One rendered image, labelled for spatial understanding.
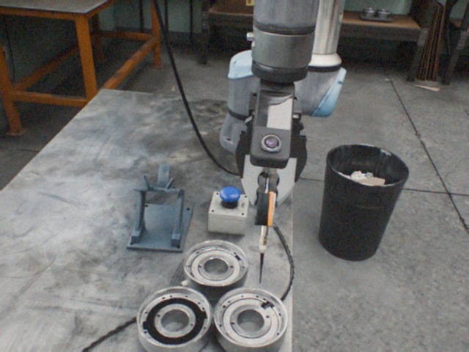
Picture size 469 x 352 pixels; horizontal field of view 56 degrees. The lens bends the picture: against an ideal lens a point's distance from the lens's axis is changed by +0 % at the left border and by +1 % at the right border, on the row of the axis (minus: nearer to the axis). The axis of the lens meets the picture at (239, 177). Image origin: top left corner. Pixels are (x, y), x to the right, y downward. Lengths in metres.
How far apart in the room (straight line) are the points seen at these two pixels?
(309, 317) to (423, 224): 0.88
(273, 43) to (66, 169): 0.66
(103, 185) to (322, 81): 0.52
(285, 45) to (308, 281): 1.47
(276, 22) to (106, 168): 0.63
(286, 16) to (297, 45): 0.04
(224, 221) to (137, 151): 0.37
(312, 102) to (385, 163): 1.07
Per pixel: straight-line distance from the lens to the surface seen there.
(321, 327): 1.75
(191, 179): 0.98
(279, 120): 0.52
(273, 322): 0.66
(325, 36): 0.98
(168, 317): 0.68
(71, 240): 0.85
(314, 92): 1.00
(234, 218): 0.81
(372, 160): 2.05
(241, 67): 1.01
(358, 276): 1.98
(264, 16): 0.52
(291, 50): 0.53
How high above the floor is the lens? 1.34
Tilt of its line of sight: 33 degrees down
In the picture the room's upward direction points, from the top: 4 degrees clockwise
